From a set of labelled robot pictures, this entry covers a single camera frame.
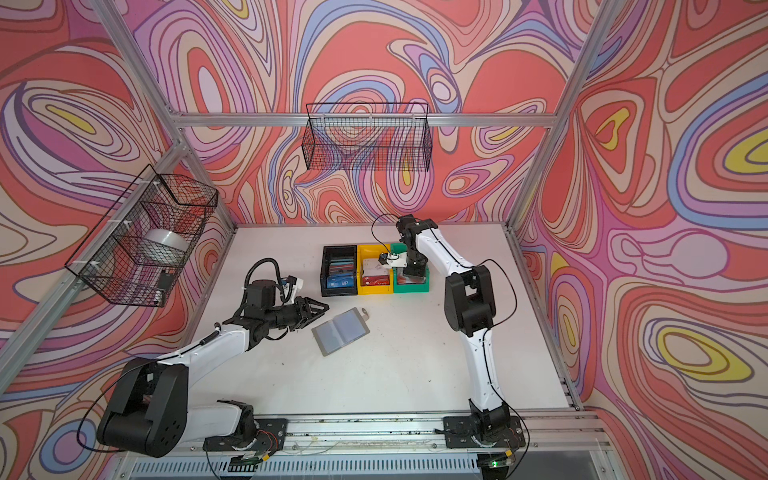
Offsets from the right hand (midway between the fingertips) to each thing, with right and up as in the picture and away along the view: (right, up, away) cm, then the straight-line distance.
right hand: (420, 275), depth 99 cm
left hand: (-28, -9, -15) cm, 33 cm away
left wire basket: (-71, +8, -27) cm, 77 cm away
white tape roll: (-66, +11, -25) cm, 71 cm away
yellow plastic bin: (-16, +8, -8) cm, 19 cm away
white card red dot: (-6, -1, -2) cm, 7 cm away
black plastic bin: (-29, +1, +5) cm, 29 cm away
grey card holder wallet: (-25, -17, -8) cm, 31 cm away
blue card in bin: (-27, -3, +1) cm, 27 cm away
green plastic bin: (-4, -4, -1) cm, 6 cm away
